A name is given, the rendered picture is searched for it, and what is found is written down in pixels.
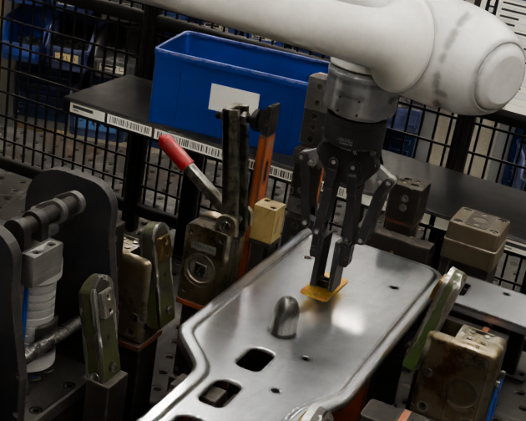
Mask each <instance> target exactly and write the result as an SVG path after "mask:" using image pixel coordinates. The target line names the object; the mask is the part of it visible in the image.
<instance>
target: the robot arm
mask: <svg viewBox="0 0 526 421"><path fill-rule="evenodd" d="M132 1H136V2H139V3H144V4H148V5H151V6H154V7H157V8H163V9H165V10H169V11H171V12H175V13H180V14H184V15H186V16H190V17H192V18H198V19H201V20H204V21H207V22H210V23H215V24H219V25H221V26H225V27H227V28H233V29H236V30H239V31H242V32H246V33H251V34H254V35H257V36H260V37H263V38H268V39H271V40H275V41H277V42H281V43H286V44H289V45H292V46H295V47H298V48H304V49H306V50H310V51H312V52H315V53H320V54H324V55H326V56H330V57H331V61H330V63H329V65H328V75H327V80H326V89H325V93H324V99H323V101H324V104H325V105H326V107H327V108H328V109H327V112H326V122H325V126H324V131H323V137H322V140H321V143H320V144H319V145H318V146H317V148H315V149H310V148H307V149H305V150H303V151H302V152H300V153H299V154H298V155H297V159H298V162H299V165H300V167H301V225H302V226H304V227H308V228H309V229H310V230H311V231H312V240H311V248H310V256H313V257H315V260H314V265H313V269H312V274H311V281H310V285H312V286H314V287H315V286H316V285H317V282H318V279H319V278H320V277H321V276H324V274H325V269H326V262H327V258H328V254H329V250H330V245H331V238H332V234H333V231H329V230H327V229H328V228H329V227H330V226H329V221H330V219H331V213H332V210H333V207H334V204H335V201H336V195H337V192H338V189H339V185H340V183H343V184H345V185H346V194H347V197H346V211H345V219H344V226H343V233H342V237H341V238H340V239H339V240H338V241H336V243H335V248H334V252H333V257H332V263H331V271H330V276H329V281H328V286H327V290H328V291H329V292H334V291H335V290H336V289H337V288H338V287H339V286H340V285H341V277H342V272H343V267H347V266H348V265H349V264H350V263H351V262H352V254H353V251H354V246H355V245H356V244H358V245H360V246H362V245H364V244H365V243H366V242H367V241H368V240H369V239H370V238H371V236H372V233H373V231H374V228H375V226H376V223H377V220H378V218H379V215H380V214H381V211H382V207H383V206H384V203H385V201H386V198H387V195H388V193H389V190H390V189H391V188H392V187H393V186H394V185H395V184H396V183H397V182H398V181H399V177H398V175H397V174H391V173H390V172H389V171H388V170H387V169H386V168H384V167H383V159H382V147H383V143H384V139H385V134H386V130H387V122H388V119H390V118H391V117H392V116H393V115H394V114H395V113H396V109H397V102H398V98H399V95H401V96H403V97H406V98H409V99H412V100H414V101H417V102H418V103H421V104H425V105H426V106H429V107H431V108H434V109H435V108H442V109H445V110H447V111H450V112H452V113H455V114H462V115H485V114H491V113H494V112H496V111H498V110H500V109H501V108H502V107H504V106H505V105H506V104H507V103H508V102H509V101H510V100H511V99H512V98H513V97H514V96H515V95H516V93H517V92H518V91H519V89H520V87H521V85H522V82H523V78H524V75H525V61H526V56H525V52H524V49H523V45H522V44H521V42H520V40H519V39H518V37H517V35H516V34H515V33H514V32H513V30H512V29H511V28H510V27H509V26H508V25H507V24H506V23H505V22H503V21H502V20H501V19H500V18H498V17H497V16H495V15H493V14H491V13H490V12H488V11H486V10H484V9H482V8H480V7H478V6H475V5H473V4H471V3H468V2H465V1H463V0H132ZM318 158H319V159H320V161H321V164H322V166H323V168H324V170H325V172H326V178H325V181H324V185H323V186H324V189H323V192H322V196H321V201H320V205H319V208H318V211H317V213H316V187H317V166H316V164H318V161H319V159H318ZM375 174H377V180H376V184H377V186H378V187H377V189H376V191H375V192H374V195H373V197H372V200H371V203H370V205H369V207H368V209H367V213H366V215H365V217H364V220H363V222H362V226H361V228H360V230H359V232H358V226H359V219H360V211H361V204H362V192H363V190H364V186H365V182H366V181H367V180H369V179H370V178H371V177H372V176H373V175H375ZM326 230H327V231H326Z"/></svg>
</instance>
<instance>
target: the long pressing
mask: <svg viewBox="0 0 526 421"><path fill-rule="evenodd" d="M311 240H312V231H311V230H310V229H309V228H306V229H304V230H302V231H300V232H298V233H297V234H296V235H295V236H293V237H292V238H291V239H290V240H289V241H287V242H286V243H285V244H284V245H282V246H281V247H279V248H278V249H277V250H276V251H274V252H273V253H271V254H270V255H269V256H268V257H267V258H266V259H265V260H263V261H262V262H260V263H259V264H258V265H257V266H255V267H254V268H252V269H251V270H250V271H248V272H247V273H246V274H245V275H244V276H243V277H241V278H240V279H239V280H238V281H236V282H235V283H233V284H232V285H231V286H230V287H228V288H227V289H225V290H224V291H223V292H222V293H221V294H220V295H218V296H217V297H216V298H214V299H213V300H212V301H210V302H209V303H208V304H206V305H205V306H204V307H202V308H201V309H200V310H199V311H198V312H197V313H195V314H194V315H193V316H191V317H190V318H189V319H187V320H186V321H185V322H183V323H182V324H181V325H180V327H179V330H178V335H177V344H178V347H179V349H180V351H181V353H182V355H183V357H184V358H185V361H186V362H187V364H188V366H189V368H190V371H191V373H190V374H189V375H188V376H187V377H186V378H184V379H183V380H182V381H181V382H180V383H178V384H177V385H176V386H175V387H174V388H173V389H171V390H170V391H169V392H168V393H167V394H166V395H165V396H163V397H162V399H161V400H160V401H158V402H157V403H156V404H155V405H154V406H153V407H151V408H150V409H149V410H148V411H147V412H146V413H144V414H143V415H142V416H141V417H140V418H138V419H137V420H135V421H175V420H176V419H177V418H179V417H188V418H192V419H194V420H196V421H297V420H298V419H299V417H300V416H301V415H302V414H303V413H304V412H305V411H307V410H308V408H309V407H310V406H311V405H312V404H313V403H317V404H319V405H321V406H322V407H323V408H325V409H327V410H328V411H330V412H331V413H333V412H336V411H337V410H340V409H342V408H345V407H346V406H348V405H349V404H350V403H351V402H352V401H353V400H354V399H355V398H356V396H357V395H358V394H359V393H360V392H361V390H362V389H363V388H364V387H365V385H366V384H367V382H368V381H369V380H370V379H371V377H372V376H373V375H374V373H375V372H376V371H377V370H378V369H379V368H380V366H381V365H382V364H383V362H384V361H385V360H386V359H387V357H388V356H389V355H390V353H391V352H392V350H393V349H394V348H395V347H396V345H398V343H399V342H400V341H401V340H402V338H403V337H404V336H405V334H406V333H407V332H408V330H409V329H410V328H411V327H412V325H413V324H414V322H415V321H416V320H417V319H418V318H419V317H420V316H421V314H422V313H423V312H424V310H425V309H426V308H427V306H428V305H429V304H430V302H431V301H432V299H431V298H429V296H430V294H431V292H432V290H433V288H434V287H435V286H436V284H437V283H438V281H439V280H440V279H441V277H442V275H441V273H440V272H438V271H437V270H436V269H434V268H432V267H430V266H427V265H425V264H422V263H420V262H417V261H413V260H410V259H407V258H405V257H402V256H398V255H395V254H392V253H390V252H386V251H382V250H379V249H377V248H374V247H371V246H367V245H362V246H360V245H358V244H356V245H355V246H354V251H353V254H352V262H351V263H350V264H349V265H348V266H347V267H343V272H342V277H343V278H346V279H347V280H348V283H347V284H346V285H345V286H344V287H343V288H342V289H341V290H340V291H339V292H338V293H336V294H335V295H334V296H333V297H332V298H331V299H330V300H328V301H327V302H322V301H319V300H316V299H314V298H312V297H308V296H305V295H302V294H301V289H302V288H303V287H305V286H306V285H307V284H308V283H309V282H310V281H311V274H312V269H313V265H314V260H315V257H313V256H310V248H311ZM306 256H307V257H310V259H306V258H305V257H306ZM391 287H396V288H397V289H393V288H391ZM283 296H292V297H294V298H295V299H296V300H297V301H298V303H299V307H300V316H299V321H298V325H297V330H296V336H295V337H293V338H291V339H282V338H278V337H275V336H273V335H272V334H271V333H270V329H271V321H272V316H273V311H274V308H275V305H276V303H277V302H278V300H279V299H280V298H281V297H283ZM250 350H258V351H261V352H263V353H267V354H270V355H271V356H272V357H273V359H272V360H271V361H270V362H269V363H268V364H267V365H266V366H265V367H264V368H263V369H262V370H260V371H259V372H253V371H250V370H248V369H245V368H242V367H240V366H238V365H237V363H238V362H239V361H240V360H241V359H242V358H243V357H244V356H245V355H246V354H247V353H248V352H249V351H250ZM302 358H309V359H310V360H308V361H306V360H303V359H302ZM219 381H224V382H227V383H231V384H233V385H235V386H237V387H239V388H240V391H239V392H238V393H237V394H236V395H235V396H234V397H233V398H232V399H231V400H230V401H229V402H228V403H227V404H226V405H225V406H224V407H223V408H215V407H212V406H210V405H208V404H206V403H202V402H201V401H200V400H199V398H200V397H201V396H202V395H203V394H204V393H205V392H206V391H207V390H208V389H209V388H211V387H212V386H213V385H214V384H215V383H216V382H219ZM272 389H278V390H279V391H280V392H279V393H273V392H272V391H271V390H272Z"/></svg>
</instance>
